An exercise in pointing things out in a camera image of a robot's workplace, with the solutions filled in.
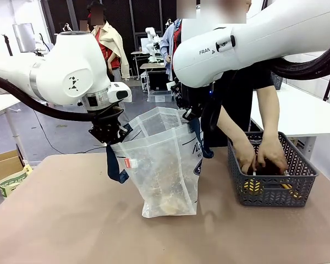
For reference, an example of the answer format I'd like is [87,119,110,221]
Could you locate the person's left hand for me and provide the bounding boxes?
[257,134,289,173]

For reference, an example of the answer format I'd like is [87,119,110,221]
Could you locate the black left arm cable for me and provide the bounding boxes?
[0,71,100,122]

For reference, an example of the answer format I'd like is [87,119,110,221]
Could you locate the translucent shopping bag navy handles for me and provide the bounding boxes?
[106,106,214,218]

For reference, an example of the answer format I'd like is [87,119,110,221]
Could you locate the black right arm cable sleeve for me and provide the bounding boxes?
[202,38,330,133]

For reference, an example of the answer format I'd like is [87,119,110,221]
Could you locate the dark brown packaged item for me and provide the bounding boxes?
[247,162,286,177]

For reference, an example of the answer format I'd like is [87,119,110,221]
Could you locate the black tripod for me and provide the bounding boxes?
[1,34,14,57]

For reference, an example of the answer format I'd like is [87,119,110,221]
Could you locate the person's right forearm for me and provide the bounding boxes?
[216,106,251,146]

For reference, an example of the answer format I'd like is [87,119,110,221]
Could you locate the large clear storage box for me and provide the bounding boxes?
[147,90,173,103]

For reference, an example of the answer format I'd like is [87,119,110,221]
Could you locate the beige packaged food item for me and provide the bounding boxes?
[157,194,188,216]

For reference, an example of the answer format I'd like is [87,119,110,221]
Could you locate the yellow stick item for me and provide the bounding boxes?
[280,183,300,199]

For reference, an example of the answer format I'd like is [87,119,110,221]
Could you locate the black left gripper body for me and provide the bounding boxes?
[92,108,124,133]

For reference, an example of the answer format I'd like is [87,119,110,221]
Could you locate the person's right hand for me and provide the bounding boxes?
[232,137,257,174]

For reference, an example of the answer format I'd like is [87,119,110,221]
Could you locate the person in black T-shirt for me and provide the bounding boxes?
[181,23,277,148]

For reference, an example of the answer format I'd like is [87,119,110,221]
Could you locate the black light stand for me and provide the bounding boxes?
[323,73,330,101]

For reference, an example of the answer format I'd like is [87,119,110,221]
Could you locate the figure in beige jacket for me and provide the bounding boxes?
[87,0,131,82]

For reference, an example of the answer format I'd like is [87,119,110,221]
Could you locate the person's left forearm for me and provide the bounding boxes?
[256,85,281,138]

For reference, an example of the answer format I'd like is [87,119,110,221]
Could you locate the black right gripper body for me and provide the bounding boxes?
[175,83,212,119]

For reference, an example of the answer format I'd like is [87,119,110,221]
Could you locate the person in blue shirt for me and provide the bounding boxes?
[159,18,182,82]

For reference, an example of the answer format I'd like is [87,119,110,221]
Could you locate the black cabinet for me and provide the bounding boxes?
[148,71,171,91]

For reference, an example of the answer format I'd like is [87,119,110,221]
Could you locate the white side table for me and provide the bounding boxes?
[0,95,28,166]

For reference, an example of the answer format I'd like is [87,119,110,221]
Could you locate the white table with baskets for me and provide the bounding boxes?
[250,82,330,160]

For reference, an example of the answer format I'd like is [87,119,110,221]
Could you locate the green white carton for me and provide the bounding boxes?
[0,164,34,198]

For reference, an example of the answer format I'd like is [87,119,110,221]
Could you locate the small background table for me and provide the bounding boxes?
[139,62,166,73]

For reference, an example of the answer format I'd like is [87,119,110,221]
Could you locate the grey wall board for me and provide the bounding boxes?
[12,23,35,53]

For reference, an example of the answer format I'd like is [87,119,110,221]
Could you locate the yellow black striped package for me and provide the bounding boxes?
[243,180,265,195]

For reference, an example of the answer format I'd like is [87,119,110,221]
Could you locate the brown cardboard box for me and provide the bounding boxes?
[0,150,25,185]

